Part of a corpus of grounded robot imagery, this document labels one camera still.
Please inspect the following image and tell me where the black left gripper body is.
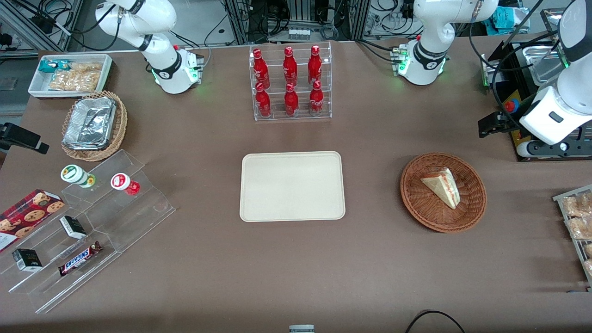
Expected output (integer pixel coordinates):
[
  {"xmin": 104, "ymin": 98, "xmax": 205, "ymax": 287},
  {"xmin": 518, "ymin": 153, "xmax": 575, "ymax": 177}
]
[{"xmin": 478, "ymin": 111, "xmax": 521, "ymax": 139}]

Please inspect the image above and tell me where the triangular sandwich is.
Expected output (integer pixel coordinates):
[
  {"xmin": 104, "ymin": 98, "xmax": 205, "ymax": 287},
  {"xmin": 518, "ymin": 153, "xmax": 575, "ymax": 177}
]
[{"xmin": 420, "ymin": 167, "xmax": 461, "ymax": 210}]

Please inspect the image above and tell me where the tray of packaged bread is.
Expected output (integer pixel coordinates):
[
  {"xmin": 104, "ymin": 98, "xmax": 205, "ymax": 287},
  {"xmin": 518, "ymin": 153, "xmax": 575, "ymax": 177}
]
[{"xmin": 552, "ymin": 185, "xmax": 592, "ymax": 291}]

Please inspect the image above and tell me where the brown round wicker basket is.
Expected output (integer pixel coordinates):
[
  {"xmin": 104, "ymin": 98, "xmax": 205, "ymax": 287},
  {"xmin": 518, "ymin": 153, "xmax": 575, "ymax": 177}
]
[{"xmin": 400, "ymin": 152, "xmax": 487, "ymax": 233}]

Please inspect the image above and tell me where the beige plastic serving tray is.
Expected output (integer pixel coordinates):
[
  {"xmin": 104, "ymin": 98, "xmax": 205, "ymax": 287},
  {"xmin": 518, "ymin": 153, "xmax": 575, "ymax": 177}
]
[{"xmin": 239, "ymin": 151, "xmax": 346, "ymax": 222}]

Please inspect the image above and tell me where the light oval wicker basket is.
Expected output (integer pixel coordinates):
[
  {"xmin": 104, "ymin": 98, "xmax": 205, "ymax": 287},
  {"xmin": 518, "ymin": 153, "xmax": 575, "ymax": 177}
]
[{"xmin": 61, "ymin": 90, "xmax": 128, "ymax": 162}]

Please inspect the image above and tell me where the black food warmer appliance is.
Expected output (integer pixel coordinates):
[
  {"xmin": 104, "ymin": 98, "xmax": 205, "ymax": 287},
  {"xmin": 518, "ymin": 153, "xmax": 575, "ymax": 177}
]
[{"xmin": 480, "ymin": 33, "xmax": 592, "ymax": 162}]

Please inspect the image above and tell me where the stainless steel pan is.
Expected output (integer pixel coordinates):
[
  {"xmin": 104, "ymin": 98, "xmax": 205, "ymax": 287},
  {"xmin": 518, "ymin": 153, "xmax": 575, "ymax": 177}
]
[{"xmin": 522, "ymin": 44, "xmax": 566, "ymax": 86}]

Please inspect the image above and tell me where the teal cloth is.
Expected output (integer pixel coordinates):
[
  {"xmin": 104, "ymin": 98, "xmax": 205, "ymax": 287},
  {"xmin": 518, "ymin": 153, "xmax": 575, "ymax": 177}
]
[{"xmin": 492, "ymin": 6, "xmax": 529, "ymax": 31}]

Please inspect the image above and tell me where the wrapped bread pastry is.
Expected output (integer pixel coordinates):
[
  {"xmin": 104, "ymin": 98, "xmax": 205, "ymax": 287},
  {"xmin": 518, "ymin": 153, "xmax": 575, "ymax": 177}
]
[
  {"xmin": 566, "ymin": 216, "xmax": 592, "ymax": 241},
  {"xmin": 561, "ymin": 193, "xmax": 592, "ymax": 218}
]

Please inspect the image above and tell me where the red cola bottle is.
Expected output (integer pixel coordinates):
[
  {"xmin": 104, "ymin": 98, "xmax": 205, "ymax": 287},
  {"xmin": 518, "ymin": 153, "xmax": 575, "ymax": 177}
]
[
  {"xmin": 255, "ymin": 82, "xmax": 272, "ymax": 118},
  {"xmin": 283, "ymin": 46, "xmax": 298, "ymax": 86},
  {"xmin": 252, "ymin": 48, "xmax": 271, "ymax": 89},
  {"xmin": 308, "ymin": 45, "xmax": 323, "ymax": 85},
  {"xmin": 284, "ymin": 82, "xmax": 300, "ymax": 117},
  {"xmin": 308, "ymin": 80, "xmax": 325, "ymax": 115}
]

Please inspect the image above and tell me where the clear acrylic bottle rack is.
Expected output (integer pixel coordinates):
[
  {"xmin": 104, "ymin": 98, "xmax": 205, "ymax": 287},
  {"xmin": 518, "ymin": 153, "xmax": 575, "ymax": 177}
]
[{"xmin": 249, "ymin": 41, "xmax": 333, "ymax": 122}]

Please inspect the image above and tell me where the clear acrylic stepped shelf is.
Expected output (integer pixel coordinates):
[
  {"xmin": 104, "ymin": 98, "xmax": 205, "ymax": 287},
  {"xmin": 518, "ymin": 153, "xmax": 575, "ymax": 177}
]
[{"xmin": 0, "ymin": 148, "xmax": 177, "ymax": 315}]

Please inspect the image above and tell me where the red-lidded white cup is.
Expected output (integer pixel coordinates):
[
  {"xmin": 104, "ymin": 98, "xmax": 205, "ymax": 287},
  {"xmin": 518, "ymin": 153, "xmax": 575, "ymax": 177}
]
[{"xmin": 110, "ymin": 173, "xmax": 141, "ymax": 196}]

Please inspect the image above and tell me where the aluminium foil container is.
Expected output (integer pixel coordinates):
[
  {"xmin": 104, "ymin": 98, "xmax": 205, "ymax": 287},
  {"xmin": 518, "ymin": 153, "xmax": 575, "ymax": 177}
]
[{"xmin": 63, "ymin": 97, "xmax": 117, "ymax": 150}]

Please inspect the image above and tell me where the clear bag of crackers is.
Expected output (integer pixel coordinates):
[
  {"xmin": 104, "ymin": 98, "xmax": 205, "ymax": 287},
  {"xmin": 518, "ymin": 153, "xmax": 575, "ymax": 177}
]
[{"xmin": 48, "ymin": 62, "xmax": 103, "ymax": 93}]

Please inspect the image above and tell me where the green-lidded white cup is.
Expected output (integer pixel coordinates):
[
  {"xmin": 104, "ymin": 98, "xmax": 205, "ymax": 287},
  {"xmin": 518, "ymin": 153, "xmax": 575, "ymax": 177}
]
[{"xmin": 60, "ymin": 164, "xmax": 97, "ymax": 189}]

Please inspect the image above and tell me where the small black box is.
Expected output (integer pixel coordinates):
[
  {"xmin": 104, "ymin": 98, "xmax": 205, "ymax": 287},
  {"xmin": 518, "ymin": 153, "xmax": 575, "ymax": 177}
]
[
  {"xmin": 59, "ymin": 215, "xmax": 87, "ymax": 240},
  {"xmin": 12, "ymin": 248, "xmax": 43, "ymax": 272}
]

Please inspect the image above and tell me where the Snickers chocolate bar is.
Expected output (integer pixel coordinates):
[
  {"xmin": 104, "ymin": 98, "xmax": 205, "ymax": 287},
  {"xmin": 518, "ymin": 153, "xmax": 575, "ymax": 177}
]
[{"xmin": 58, "ymin": 241, "xmax": 103, "ymax": 277}]

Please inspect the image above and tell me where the teal snack packet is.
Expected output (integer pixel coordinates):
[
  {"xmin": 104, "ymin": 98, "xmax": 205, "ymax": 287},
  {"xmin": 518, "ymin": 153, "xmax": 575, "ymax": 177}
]
[{"xmin": 38, "ymin": 59, "xmax": 71, "ymax": 74}]

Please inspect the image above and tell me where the white rectangular snack bin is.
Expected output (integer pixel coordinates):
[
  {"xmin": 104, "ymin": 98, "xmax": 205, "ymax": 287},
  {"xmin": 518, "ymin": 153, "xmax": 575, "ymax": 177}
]
[{"xmin": 28, "ymin": 54, "xmax": 113, "ymax": 99}]

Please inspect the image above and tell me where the red cookie box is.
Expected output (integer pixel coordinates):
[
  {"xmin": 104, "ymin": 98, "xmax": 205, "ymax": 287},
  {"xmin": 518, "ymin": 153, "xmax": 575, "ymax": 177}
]
[{"xmin": 0, "ymin": 188, "xmax": 66, "ymax": 253}]

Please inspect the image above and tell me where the black floor cable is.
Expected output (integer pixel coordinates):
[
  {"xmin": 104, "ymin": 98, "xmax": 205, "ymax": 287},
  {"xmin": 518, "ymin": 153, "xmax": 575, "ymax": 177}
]
[{"xmin": 405, "ymin": 310, "xmax": 466, "ymax": 333}]

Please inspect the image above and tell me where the black device on mount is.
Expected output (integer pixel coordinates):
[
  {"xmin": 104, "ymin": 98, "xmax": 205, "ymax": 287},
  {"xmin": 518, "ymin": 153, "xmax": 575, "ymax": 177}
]
[{"xmin": 0, "ymin": 122, "xmax": 50, "ymax": 155}]

